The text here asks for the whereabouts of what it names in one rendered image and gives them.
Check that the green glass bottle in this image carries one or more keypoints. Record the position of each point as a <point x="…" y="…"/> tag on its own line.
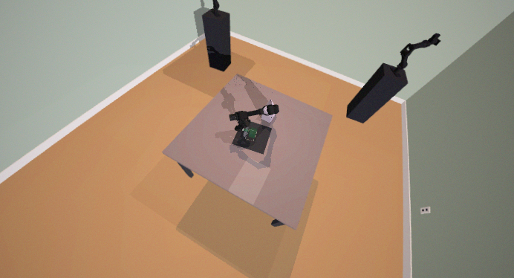
<point x="251" y="132"/>

